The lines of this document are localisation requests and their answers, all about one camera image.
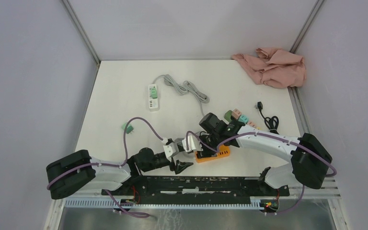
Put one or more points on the teal plug on green strip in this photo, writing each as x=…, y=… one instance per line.
x=244, y=119

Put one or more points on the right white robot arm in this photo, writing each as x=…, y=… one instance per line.
x=308, y=162

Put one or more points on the small white power strip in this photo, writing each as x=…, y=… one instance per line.
x=153, y=104

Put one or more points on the green plug from orange strip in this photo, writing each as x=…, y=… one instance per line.
x=128, y=128

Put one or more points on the pink crumpled cloth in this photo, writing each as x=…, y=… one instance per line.
x=273, y=67

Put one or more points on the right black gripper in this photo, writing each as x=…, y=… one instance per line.
x=206, y=152

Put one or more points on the green plug on white strip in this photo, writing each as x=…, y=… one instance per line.
x=153, y=93

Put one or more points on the pink plug on green strip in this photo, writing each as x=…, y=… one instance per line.
x=236, y=114

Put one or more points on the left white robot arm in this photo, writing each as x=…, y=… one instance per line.
x=81, y=172

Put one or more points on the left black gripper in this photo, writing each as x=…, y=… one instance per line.
x=179, y=166

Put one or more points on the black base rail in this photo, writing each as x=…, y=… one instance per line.
x=191, y=190

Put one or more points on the beige plug on green strip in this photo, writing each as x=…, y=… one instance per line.
x=252, y=124

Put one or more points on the orange power strip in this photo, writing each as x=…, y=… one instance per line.
x=224, y=151

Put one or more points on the dark green power strip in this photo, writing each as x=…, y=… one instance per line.
x=228, y=115

